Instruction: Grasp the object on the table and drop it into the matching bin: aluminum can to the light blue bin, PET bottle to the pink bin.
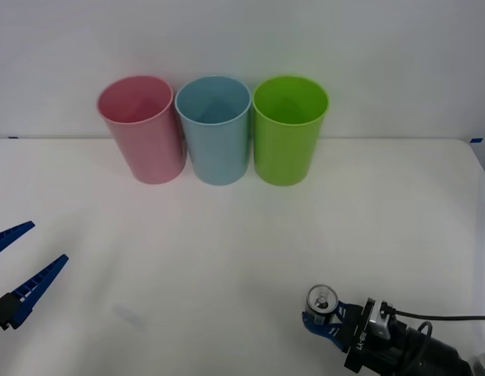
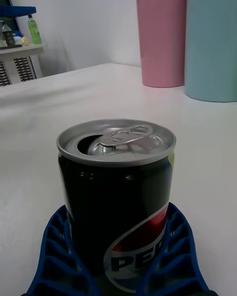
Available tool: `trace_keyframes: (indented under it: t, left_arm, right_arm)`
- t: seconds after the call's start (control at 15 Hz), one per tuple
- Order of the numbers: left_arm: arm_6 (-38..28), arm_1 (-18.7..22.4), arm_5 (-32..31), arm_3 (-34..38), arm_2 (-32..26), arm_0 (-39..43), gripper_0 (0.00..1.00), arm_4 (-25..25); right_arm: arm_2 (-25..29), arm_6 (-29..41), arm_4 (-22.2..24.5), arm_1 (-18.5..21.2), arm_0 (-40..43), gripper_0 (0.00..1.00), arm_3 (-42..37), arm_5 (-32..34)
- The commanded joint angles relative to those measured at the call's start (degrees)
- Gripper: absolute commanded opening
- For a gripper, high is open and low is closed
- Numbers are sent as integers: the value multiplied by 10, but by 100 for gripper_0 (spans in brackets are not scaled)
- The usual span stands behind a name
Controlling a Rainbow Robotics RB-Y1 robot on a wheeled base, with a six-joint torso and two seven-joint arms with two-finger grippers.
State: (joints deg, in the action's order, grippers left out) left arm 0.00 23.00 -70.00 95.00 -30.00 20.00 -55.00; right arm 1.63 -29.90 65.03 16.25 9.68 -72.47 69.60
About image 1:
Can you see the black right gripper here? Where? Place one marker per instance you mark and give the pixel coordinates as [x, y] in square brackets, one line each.
[361, 344]

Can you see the dark drink can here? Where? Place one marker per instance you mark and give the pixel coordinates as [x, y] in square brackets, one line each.
[321, 303]

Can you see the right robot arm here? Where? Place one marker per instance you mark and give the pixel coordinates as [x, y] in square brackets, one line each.
[438, 356]

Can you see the pink plastic bin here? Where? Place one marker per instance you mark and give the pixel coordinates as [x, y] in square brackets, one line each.
[152, 149]

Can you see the green plastic bin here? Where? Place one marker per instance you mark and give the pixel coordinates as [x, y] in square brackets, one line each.
[285, 152]

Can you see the pale blue plastic bin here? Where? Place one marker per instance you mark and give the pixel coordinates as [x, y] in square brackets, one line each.
[218, 152]

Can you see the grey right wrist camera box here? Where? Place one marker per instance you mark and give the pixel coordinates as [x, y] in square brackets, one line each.
[383, 319]

